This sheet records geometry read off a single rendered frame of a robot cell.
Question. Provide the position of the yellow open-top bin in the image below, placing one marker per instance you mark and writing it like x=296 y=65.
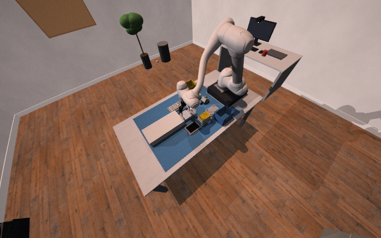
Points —
x=191 y=84

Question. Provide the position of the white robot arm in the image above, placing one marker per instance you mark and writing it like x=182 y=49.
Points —
x=238 y=41

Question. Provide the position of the dark blue bench mat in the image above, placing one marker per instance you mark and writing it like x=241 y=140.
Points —
x=177 y=145

